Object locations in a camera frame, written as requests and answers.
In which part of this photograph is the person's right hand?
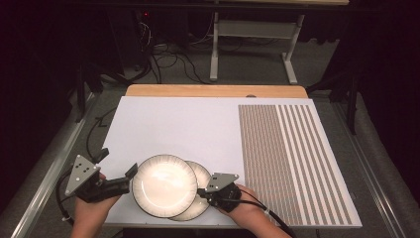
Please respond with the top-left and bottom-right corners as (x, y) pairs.
(217, 183), (269, 228)

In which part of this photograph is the black stand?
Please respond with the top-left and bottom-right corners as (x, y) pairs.
(74, 62), (104, 124)
(306, 68), (362, 136)

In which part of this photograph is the aluminium rail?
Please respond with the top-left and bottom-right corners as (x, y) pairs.
(331, 100), (420, 238)
(10, 93), (98, 238)

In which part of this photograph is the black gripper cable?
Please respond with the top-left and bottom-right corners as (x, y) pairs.
(54, 167), (76, 226)
(227, 188), (297, 238)

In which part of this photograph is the wooden table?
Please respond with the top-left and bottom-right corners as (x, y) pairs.
(125, 83), (309, 99)

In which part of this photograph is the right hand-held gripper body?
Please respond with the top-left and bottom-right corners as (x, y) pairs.
(204, 172), (242, 213)

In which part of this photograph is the black floor cable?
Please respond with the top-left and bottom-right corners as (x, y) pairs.
(86, 107), (118, 163)

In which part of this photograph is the white plate with dark rim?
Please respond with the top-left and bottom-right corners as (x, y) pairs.
(131, 154), (199, 219)
(168, 160), (214, 222)

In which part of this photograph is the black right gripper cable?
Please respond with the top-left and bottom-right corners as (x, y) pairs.
(227, 188), (297, 238)

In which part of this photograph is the striped grey placemat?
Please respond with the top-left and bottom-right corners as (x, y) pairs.
(237, 104), (355, 227)

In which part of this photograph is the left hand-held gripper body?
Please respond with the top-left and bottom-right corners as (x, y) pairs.
(64, 154), (131, 203)

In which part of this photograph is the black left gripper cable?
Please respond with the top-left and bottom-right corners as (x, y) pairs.
(54, 167), (76, 226)

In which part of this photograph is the person's left hand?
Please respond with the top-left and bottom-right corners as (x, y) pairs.
(73, 172), (122, 226)

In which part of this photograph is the white board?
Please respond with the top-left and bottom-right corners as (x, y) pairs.
(103, 96), (364, 230)

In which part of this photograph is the tangle of floor cables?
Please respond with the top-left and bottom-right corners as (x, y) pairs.
(133, 19), (214, 85)

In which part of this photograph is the dark box with red light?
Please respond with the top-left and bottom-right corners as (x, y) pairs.
(108, 9), (190, 68)

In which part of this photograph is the white desk frame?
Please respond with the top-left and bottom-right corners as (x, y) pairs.
(209, 0), (350, 85)

